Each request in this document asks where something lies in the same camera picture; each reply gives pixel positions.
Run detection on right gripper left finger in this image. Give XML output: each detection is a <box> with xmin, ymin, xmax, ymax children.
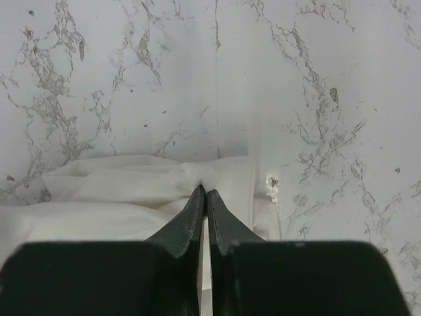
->
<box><xmin>147</xmin><ymin>186</ymin><xmax>205</xmax><ymax>315</ymax></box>

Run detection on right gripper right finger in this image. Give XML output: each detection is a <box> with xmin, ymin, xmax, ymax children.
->
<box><xmin>206</xmin><ymin>190</ymin><xmax>264</xmax><ymax>315</ymax></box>

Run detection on white t shirt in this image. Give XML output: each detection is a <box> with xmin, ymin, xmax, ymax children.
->
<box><xmin>1</xmin><ymin>155</ymin><xmax>281</xmax><ymax>261</ymax></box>

